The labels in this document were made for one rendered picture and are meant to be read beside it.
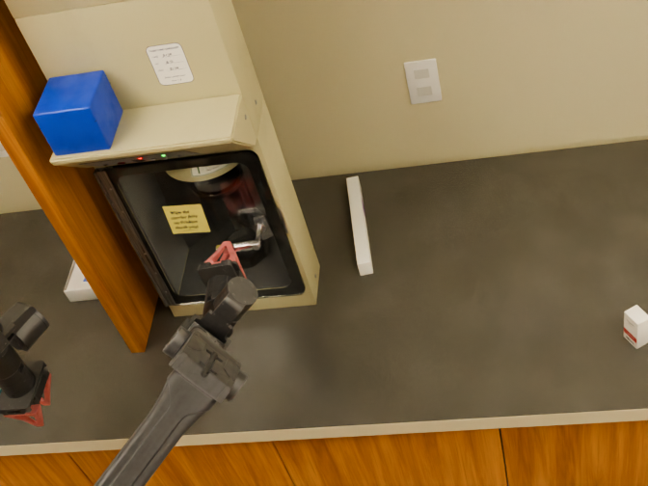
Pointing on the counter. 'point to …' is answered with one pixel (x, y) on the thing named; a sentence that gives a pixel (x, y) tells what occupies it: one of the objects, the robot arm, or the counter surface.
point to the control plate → (139, 159)
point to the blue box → (78, 113)
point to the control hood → (175, 130)
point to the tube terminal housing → (131, 18)
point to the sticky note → (186, 219)
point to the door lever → (251, 240)
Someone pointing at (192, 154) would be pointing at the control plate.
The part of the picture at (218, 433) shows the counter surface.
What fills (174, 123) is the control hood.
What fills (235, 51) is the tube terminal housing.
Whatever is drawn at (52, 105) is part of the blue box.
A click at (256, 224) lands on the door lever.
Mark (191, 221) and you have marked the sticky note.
